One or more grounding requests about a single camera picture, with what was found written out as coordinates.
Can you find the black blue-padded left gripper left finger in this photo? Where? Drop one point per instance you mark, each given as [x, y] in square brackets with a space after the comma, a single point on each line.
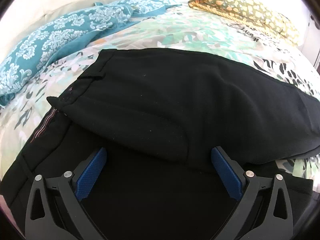
[54, 209]

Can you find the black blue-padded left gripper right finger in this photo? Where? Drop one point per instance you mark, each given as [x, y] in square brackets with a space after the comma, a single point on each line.
[263, 208]

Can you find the black pants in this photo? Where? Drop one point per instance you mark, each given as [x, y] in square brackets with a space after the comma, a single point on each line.
[158, 113]

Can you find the teal white damask pillow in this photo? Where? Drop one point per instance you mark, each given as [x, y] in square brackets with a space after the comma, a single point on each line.
[57, 39]

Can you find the floral leaf-print bedspread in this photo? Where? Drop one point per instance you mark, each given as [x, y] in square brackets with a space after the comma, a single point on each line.
[179, 28]

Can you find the olive orange-patterned folded blanket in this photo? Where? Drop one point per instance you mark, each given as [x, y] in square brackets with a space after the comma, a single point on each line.
[252, 14]

